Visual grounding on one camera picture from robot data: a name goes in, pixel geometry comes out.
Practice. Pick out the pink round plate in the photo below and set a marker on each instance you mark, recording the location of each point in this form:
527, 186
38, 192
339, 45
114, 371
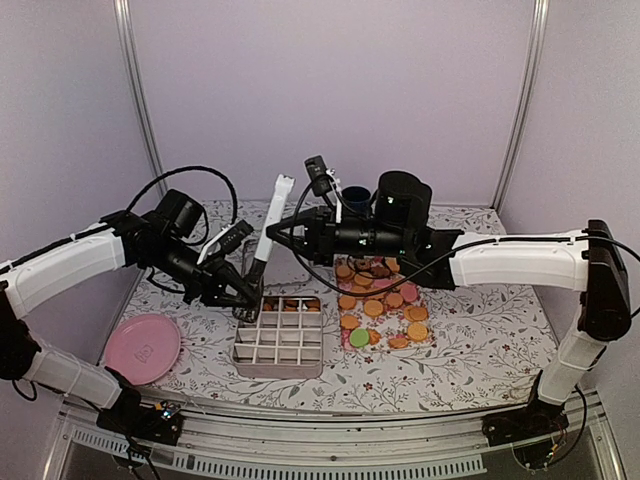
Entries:
144, 348

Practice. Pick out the green sandwich cookie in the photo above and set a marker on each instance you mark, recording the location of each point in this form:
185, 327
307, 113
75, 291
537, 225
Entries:
359, 338

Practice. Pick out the brown flower cookie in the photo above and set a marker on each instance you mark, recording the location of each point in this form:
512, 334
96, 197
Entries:
379, 271

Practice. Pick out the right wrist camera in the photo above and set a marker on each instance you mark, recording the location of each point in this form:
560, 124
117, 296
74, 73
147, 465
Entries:
325, 184

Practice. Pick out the white handled food tongs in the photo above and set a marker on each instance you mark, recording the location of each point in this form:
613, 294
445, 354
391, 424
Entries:
255, 275

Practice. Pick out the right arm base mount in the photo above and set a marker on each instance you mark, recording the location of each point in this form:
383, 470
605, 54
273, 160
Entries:
523, 423

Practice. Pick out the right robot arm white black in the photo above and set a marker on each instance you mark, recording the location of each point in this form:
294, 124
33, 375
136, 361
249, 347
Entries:
585, 261

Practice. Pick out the aluminium corner post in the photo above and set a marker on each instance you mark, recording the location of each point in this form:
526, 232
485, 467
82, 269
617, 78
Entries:
124, 24
533, 57

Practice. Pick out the floral tablecloth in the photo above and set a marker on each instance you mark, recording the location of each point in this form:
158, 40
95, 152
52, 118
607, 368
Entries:
490, 342

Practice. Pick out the pink sandwich cookie upper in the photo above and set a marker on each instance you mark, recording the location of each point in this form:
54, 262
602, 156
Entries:
383, 283

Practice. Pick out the aluminium front rail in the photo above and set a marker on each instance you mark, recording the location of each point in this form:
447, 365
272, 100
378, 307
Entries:
226, 441

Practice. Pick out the dark blue mug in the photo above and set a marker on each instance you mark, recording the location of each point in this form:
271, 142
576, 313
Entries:
357, 199

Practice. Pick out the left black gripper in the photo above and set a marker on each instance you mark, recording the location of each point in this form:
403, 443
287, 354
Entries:
209, 280

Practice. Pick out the metal tin lid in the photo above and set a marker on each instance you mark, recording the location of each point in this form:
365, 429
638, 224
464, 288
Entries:
282, 269

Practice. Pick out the metal cookie tin with dividers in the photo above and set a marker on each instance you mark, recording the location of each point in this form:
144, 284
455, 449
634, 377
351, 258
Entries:
284, 342

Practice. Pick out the chocolate sprinkled donut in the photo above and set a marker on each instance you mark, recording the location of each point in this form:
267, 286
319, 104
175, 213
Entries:
362, 264

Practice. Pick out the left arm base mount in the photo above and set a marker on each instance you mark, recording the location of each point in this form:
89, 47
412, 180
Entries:
139, 422

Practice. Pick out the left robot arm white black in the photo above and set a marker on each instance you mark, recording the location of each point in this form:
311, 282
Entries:
26, 285

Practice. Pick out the left aluminium corner post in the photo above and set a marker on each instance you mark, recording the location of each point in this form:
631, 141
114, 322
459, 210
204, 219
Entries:
124, 24

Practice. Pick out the pink sandwich cookie lower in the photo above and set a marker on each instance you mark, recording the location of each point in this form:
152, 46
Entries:
409, 293

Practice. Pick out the right aluminium corner post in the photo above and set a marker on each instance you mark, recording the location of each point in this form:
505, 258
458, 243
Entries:
533, 57

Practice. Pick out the floral rectangular tray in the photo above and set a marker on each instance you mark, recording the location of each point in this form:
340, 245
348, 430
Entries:
384, 313

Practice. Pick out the pink sandwich cookie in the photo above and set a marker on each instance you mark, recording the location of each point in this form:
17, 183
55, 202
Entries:
409, 293
383, 283

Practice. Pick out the round embossed biscuit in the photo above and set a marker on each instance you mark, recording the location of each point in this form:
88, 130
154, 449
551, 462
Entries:
417, 332

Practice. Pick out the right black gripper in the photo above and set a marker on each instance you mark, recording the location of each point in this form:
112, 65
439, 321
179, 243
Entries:
314, 219

